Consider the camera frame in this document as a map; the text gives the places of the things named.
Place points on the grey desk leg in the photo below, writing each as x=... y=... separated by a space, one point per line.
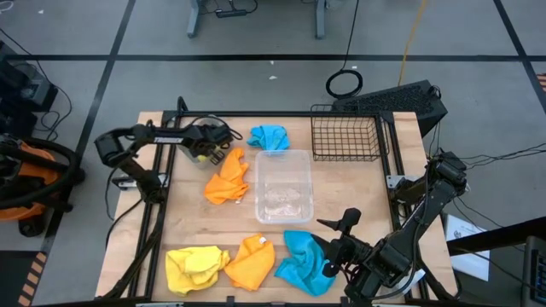
x=194 y=19
x=320 y=19

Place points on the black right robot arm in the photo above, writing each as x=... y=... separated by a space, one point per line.
x=420 y=218

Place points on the blue microfiber towel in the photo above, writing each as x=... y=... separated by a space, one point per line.
x=300 y=264
x=268 y=137

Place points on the white paper sheet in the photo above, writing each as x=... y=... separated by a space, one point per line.
x=467 y=247

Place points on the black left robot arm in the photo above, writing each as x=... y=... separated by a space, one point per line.
x=145 y=132

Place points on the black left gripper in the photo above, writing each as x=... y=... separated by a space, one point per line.
x=211 y=135

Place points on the orange microfiber towel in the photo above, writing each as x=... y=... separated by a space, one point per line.
x=228 y=179

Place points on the clear plastic bin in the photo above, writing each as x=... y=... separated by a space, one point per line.
x=283 y=187

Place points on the black aluminium table frame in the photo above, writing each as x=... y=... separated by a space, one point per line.
x=281 y=114

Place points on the orange and black vacuum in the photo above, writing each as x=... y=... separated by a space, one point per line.
x=30 y=170

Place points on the dark keyboard device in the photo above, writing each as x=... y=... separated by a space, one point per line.
x=535 y=273

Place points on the black hazard-striped floor mat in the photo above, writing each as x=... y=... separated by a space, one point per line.
x=17 y=281

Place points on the black table edge bar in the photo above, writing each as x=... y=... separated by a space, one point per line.
x=495 y=239

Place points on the yellow microfiber towel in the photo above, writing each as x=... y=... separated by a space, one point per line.
x=201 y=159
x=192 y=268

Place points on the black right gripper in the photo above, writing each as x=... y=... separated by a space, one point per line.
x=356 y=255

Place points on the orange cloth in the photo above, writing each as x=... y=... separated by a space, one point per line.
x=251 y=264

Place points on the black power strip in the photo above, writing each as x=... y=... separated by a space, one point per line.
x=231 y=13

